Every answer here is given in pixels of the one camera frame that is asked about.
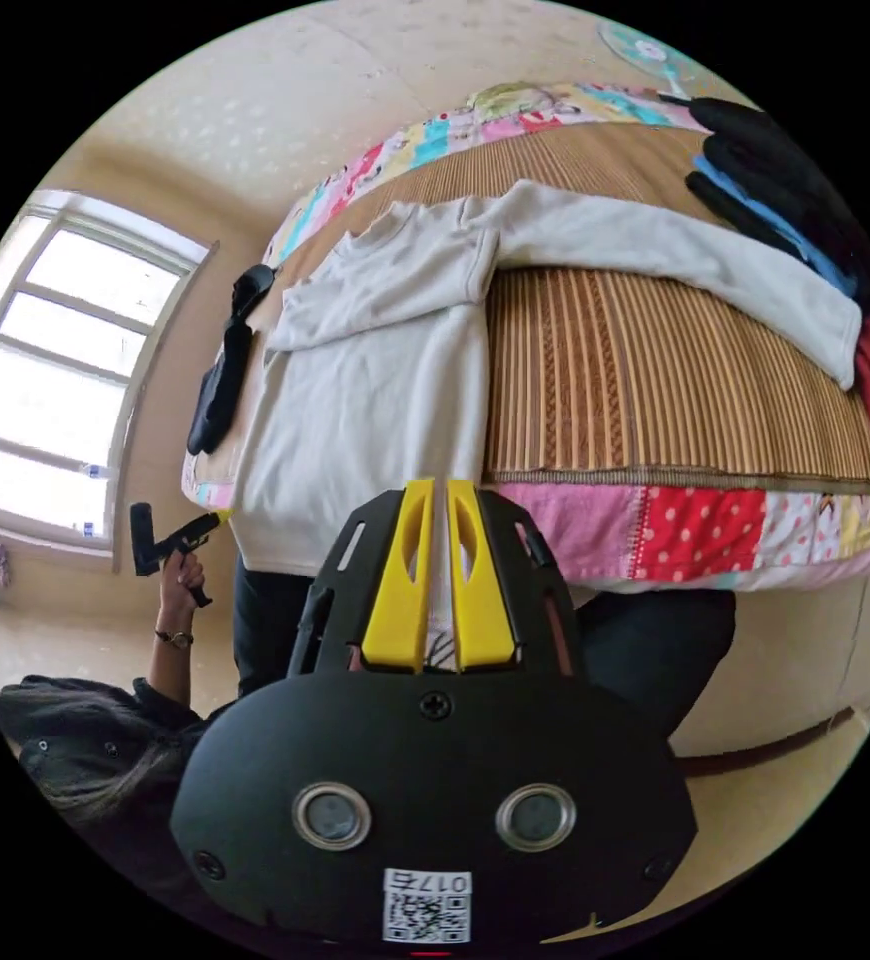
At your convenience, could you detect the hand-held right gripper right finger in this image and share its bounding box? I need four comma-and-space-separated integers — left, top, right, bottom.
445, 478, 520, 673

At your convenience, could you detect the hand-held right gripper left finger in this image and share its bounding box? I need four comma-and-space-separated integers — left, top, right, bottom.
360, 477, 436, 674

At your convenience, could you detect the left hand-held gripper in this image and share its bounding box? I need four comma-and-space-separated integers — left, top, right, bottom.
151, 507, 235, 610

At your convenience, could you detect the white long sleeve shirt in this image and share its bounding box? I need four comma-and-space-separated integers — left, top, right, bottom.
227, 179, 865, 580

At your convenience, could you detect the person's left forearm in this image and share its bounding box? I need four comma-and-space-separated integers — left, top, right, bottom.
133, 628, 198, 710

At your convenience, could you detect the person's left hand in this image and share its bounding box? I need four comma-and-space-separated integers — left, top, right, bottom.
158, 549, 208, 637

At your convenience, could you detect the black cloth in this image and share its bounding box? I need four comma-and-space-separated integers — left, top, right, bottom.
186, 263, 280, 457

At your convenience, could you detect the window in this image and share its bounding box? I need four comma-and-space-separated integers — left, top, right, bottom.
0, 187, 220, 558

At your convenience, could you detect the person's body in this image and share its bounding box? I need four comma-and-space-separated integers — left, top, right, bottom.
0, 553, 738, 913

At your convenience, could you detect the bed with woven mat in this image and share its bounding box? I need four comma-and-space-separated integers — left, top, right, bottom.
179, 79, 870, 595

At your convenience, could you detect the pile of clothes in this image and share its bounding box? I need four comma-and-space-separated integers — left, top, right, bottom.
659, 94, 870, 528

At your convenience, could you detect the standing fan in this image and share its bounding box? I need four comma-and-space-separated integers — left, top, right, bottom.
598, 17, 715, 103

